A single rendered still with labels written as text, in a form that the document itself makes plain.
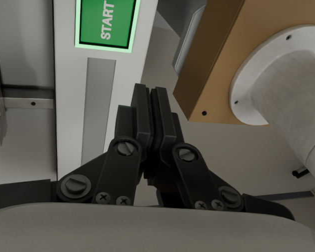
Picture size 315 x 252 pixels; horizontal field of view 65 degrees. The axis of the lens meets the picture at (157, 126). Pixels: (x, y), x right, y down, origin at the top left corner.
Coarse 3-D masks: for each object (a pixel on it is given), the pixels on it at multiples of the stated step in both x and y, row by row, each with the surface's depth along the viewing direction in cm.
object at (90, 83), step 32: (64, 0) 22; (64, 32) 23; (64, 64) 25; (96, 64) 27; (128, 64) 27; (64, 96) 28; (96, 96) 29; (128, 96) 30; (64, 128) 31; (96, 128) 33; (64, 160) 34
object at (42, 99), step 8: (8, 88) 39; (16, 88) 40; (24, 88) 40; (32, 88) 41; (40, 88) 41; (8, 96) 38; (16, 96) 38; (24, 96) 39; (32, 96) 39; (40, 96) 40; (48, 96) 40; (8, 104) 38; (16, 104) 39; (24, 104) 39; (32, 104) 39; (40, 104) 40; (48, 104) 40
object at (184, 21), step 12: (168, 0) 67; (180, 0) 61; (192, 0) 57; (204, 0) 41; (156, 12) 118; (168, 12) 67; (180, 12) 60; (192, 12) 41; (156, 24) 122; (168, 24) 124; (180, 24) 60; (192, 24) 41; (180, 36) 64; (192, 36) 43; (180, 48) 44; (180, 60) 45
